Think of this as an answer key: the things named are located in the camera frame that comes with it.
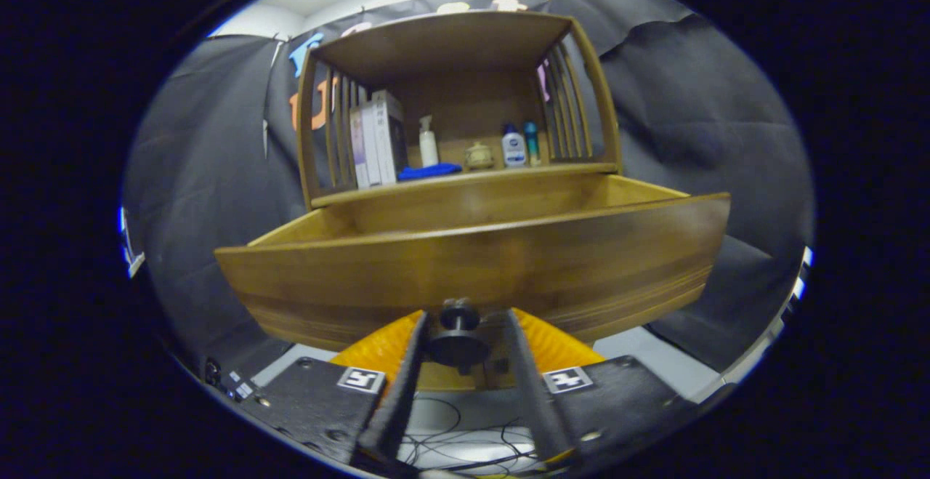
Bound wooden cabinet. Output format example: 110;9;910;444
294;10;624;211

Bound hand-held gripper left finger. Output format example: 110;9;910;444
240;309;431;474

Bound dark floor device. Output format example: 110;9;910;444
203;358;256;401

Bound wooden countertop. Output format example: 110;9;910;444
311;146;620;209

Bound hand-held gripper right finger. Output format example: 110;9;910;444
505;307;704;476

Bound thick white book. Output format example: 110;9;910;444
371;90;408;185

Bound white bottle with blue cap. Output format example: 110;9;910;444
501;124;527;169

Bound blue folded cloth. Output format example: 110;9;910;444
397;163;463;182

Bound black floor cables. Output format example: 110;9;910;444
400;395;553;476

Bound pale purple book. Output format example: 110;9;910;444
349;107;369;190

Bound wooden drawer with black knob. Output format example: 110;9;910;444
214;174;731;393

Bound white pump bottle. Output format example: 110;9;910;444
418;116;440;169

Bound thin white book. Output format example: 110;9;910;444
361;105;382;188

